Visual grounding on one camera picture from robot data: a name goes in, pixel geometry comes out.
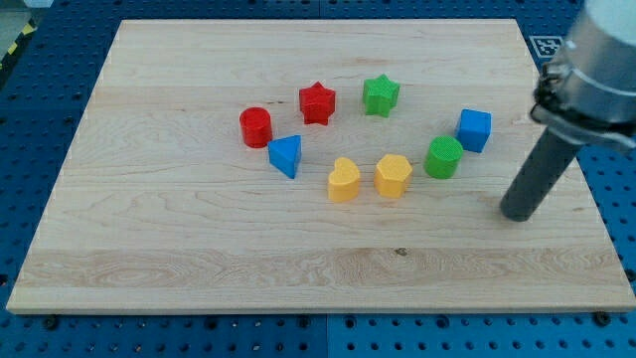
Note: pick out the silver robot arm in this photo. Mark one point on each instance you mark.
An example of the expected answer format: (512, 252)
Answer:
(586, 92)

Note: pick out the yellow hexagon block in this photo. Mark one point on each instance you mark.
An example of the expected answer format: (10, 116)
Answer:
(392, 176)

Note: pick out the wooden board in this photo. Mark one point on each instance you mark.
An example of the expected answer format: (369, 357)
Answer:
(160, 208)

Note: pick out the yellow heart block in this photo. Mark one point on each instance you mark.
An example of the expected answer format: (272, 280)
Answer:
(344, 181)

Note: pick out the blue triangle block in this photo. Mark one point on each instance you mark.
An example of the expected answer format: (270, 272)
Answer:
(285, 154)

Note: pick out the red star block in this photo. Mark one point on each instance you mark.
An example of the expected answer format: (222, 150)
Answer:
(317, 104)

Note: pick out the red cylinder block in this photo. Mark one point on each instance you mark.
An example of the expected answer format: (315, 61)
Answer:
(255, 125)

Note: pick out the green star block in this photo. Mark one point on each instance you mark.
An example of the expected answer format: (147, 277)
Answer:
(380, 95)

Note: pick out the green cylinder block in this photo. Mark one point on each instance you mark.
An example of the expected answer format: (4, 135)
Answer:
(443, 157)

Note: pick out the blue cube block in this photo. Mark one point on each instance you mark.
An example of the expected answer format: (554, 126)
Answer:
(473, 129)

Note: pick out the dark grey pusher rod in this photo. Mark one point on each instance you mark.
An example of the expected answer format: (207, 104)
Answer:
(547, 161)

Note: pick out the fiducial marker tag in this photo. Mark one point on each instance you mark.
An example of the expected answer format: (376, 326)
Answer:
(545, 46)

